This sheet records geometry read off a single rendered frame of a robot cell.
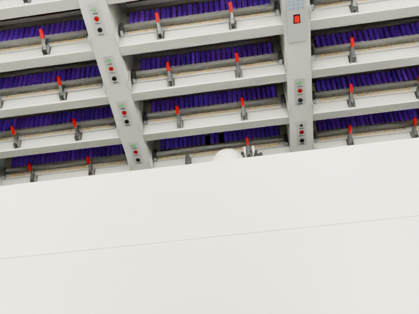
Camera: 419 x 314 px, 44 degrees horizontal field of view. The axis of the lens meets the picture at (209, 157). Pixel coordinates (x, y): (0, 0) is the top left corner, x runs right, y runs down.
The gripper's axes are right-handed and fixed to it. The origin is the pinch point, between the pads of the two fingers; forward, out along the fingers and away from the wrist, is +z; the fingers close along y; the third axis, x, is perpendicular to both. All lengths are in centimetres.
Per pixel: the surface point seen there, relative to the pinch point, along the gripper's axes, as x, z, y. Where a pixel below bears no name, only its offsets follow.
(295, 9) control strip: 55, -7, 22
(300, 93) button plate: 21.1, 2.5, 22.7
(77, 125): 17, 10, -71
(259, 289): 49, -152, 2
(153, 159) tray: -3.5, 13.4, -42.2
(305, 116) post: 10.5, 5.6, 24.3
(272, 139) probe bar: -2.2, 16.0, 10.2
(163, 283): 49, -150, -8
